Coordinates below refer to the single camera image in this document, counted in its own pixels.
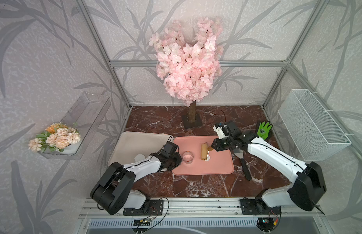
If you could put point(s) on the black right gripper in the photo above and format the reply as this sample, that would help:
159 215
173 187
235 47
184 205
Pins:
217 146

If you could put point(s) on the pink silicone mat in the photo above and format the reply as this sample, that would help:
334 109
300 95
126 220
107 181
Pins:
219 162

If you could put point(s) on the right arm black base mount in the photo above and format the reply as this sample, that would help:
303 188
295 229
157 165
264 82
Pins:
257 206

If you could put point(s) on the peach artificial flower bouquet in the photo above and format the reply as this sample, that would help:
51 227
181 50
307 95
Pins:
56 137

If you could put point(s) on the metal spatula black handle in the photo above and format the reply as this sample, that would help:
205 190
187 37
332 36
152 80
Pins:
240 154

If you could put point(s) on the beige silicone mat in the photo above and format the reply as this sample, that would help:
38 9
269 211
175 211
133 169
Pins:
131 144

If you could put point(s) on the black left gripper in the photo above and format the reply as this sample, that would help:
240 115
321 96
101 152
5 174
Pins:
179 161

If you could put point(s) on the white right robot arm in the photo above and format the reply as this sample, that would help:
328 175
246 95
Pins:
307 184

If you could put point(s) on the wooden rolling pin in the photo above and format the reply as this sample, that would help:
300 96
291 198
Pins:
205 149

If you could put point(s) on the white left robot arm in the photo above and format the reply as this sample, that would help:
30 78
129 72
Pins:
113 192

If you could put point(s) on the green work glove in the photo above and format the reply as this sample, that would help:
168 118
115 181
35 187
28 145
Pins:
264 130

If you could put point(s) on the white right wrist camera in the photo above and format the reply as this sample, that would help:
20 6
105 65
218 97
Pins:
220 130

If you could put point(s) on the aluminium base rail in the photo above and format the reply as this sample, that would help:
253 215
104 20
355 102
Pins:
200 216

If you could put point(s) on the white wire mesh basket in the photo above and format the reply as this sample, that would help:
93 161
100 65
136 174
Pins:
313 130

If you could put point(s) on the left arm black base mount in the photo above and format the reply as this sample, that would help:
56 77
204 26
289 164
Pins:
139 204

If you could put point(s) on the artificial cherry blossom tree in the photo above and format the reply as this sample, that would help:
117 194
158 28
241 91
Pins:
188 70

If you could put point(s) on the clear plastic wall shelf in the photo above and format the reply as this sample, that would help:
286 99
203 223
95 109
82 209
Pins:
85 115

